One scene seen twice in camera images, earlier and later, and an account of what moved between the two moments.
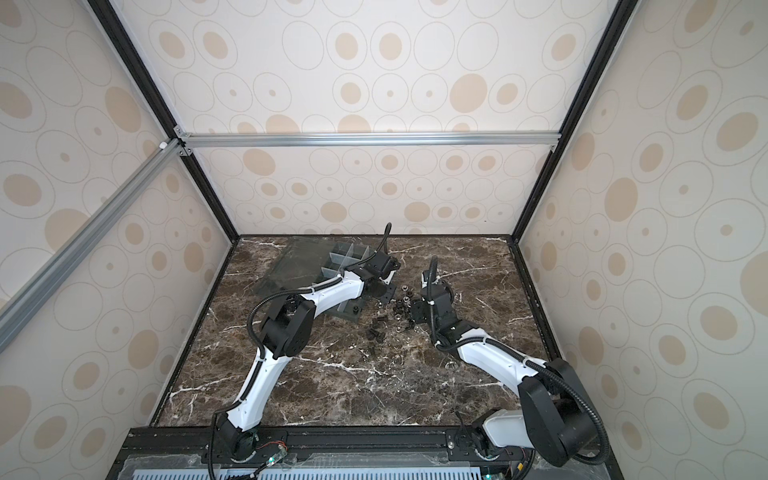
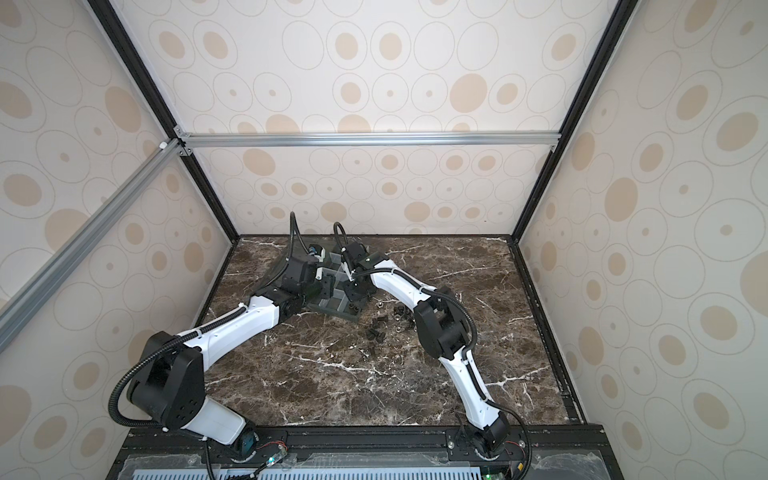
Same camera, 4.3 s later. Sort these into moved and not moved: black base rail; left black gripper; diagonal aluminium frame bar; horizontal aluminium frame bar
Moved: left black gripper
Not moved: horizontal aluminium frame bar; black base rail; diagonal aluminium frame bar
